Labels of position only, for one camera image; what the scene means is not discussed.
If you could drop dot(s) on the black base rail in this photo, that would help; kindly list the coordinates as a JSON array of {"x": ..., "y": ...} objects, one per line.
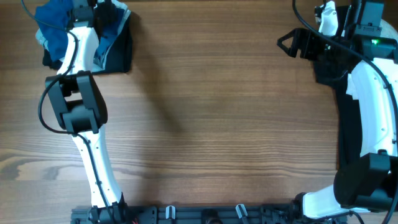
[{"x": 266, "y": 214}]

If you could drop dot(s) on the dark blue t-shirt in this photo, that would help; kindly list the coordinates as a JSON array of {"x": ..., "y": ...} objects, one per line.
[{"x": 52, "y": 19}]

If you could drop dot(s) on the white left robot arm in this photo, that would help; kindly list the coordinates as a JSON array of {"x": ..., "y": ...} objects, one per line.
[{"x": 81, "y": 111}]

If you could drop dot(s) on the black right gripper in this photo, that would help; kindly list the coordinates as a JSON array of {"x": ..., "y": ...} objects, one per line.
[{"x": 310, "y": 45}]

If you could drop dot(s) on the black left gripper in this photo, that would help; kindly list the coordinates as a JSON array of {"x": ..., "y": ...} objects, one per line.
[{"x": 109, "y": 12}]

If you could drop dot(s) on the black t-shirt right pile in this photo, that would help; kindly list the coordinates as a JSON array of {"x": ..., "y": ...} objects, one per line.
[{"x": 332, "y": 67}]

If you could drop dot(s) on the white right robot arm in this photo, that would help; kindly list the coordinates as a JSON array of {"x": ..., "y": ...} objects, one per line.
[{"x": 362, "y": 70}]

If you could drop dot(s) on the white printed t-shirt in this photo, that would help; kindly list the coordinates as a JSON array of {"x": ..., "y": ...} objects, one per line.
[{"x": 388, "y": 32}]

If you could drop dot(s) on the folded light blue jeans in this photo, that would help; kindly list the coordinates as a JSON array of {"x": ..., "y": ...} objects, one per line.
[{"x": 114, "y": 53}]

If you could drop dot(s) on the folded black garment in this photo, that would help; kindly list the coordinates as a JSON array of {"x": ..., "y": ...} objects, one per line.
[{"x": 114, "y": 53}]

